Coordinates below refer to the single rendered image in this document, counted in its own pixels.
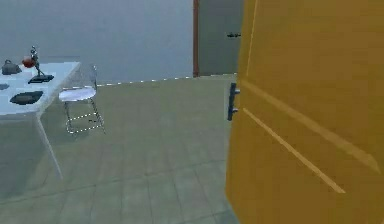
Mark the black bar door handle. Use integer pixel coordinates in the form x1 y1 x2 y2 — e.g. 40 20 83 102
227 82 241 122

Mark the white table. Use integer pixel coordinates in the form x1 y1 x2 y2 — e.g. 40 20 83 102
0 61 82 181

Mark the grey kettle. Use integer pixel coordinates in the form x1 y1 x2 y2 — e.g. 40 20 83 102
1 59 23 76

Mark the yellow room door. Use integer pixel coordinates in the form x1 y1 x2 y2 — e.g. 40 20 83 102
225 0 384 224

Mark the white chair with metal legs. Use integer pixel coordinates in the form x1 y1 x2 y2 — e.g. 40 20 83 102
58 64 107 136

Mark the grey room door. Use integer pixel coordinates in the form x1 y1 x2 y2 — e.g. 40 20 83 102
193 0 245 78

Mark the red round object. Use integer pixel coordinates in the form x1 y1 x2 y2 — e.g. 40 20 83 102
21 56 36 69

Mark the black pan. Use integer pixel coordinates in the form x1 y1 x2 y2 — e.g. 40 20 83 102
9 90 45 106

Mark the black statuette on base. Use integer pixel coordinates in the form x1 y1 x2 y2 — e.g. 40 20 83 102
27 45 55 85

